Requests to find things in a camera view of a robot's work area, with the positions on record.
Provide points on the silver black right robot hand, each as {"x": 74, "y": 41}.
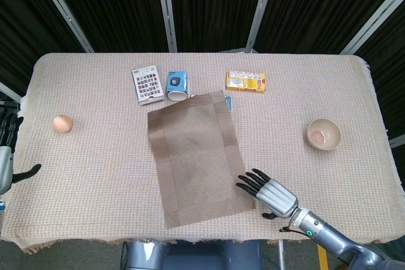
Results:
{"x": 278, "y": 198}

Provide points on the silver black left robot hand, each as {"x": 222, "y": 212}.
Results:
{"x": 4, "y": 169}

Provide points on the beige bowl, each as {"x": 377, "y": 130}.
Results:
{"x": 329, "y": 144}

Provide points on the brown woven placemat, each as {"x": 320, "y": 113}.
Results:
{"x": 196, "y": 156}

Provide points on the white metal table leg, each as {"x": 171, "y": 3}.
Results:
{"x": 281, "y": 255}

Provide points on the brown egg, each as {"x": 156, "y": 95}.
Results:
{"x": 62, "y": 123}

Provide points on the beige woven tablecloth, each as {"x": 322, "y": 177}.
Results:
{"x": 95, "y": 172}

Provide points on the grey blue robot torso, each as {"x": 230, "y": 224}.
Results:
{"x": 196, "y": 257}

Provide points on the blue and orange snack box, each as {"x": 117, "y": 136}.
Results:
{"x": 228, "y": 102}

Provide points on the yellow snack box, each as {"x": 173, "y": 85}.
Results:
{"x": 245, "y": 82}

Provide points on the dark pleated curtain panel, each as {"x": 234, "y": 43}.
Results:
{"x": 212, "y": 7}
{"x": 25, "y": 23}
{"x": 389, "y": 71}
{"x": 316, "y": 7}
{"x": 117, "y": 7}

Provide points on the white box with coloured squares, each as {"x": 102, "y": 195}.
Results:
{"x": 147, "y": 85}

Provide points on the white screen frame post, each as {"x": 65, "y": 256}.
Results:
{"x": 373, "y": 20}
{"x": 398, "y": 142}
{"x": 259, "y": 14}
{"x": 63, "y": 10}
{"x": 167, "y": 14}
{"x": 9, "y": 90}

